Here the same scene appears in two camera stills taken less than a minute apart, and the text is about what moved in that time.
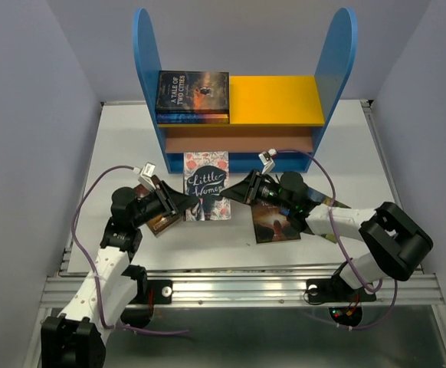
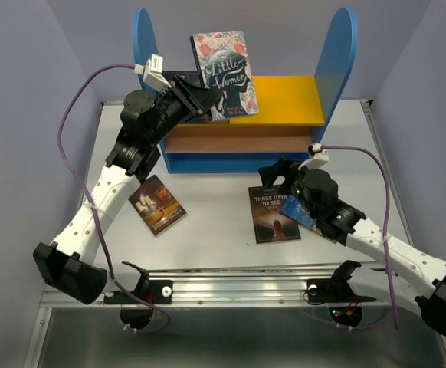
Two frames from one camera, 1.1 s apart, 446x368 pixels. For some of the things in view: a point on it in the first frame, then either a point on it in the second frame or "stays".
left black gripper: (171, 201) to (195, 100)
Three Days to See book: (271, 222) stays
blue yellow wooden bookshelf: (283, 119) stays
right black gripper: (246, 190) to (283, 166)
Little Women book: (206, 175) to (224, 63)
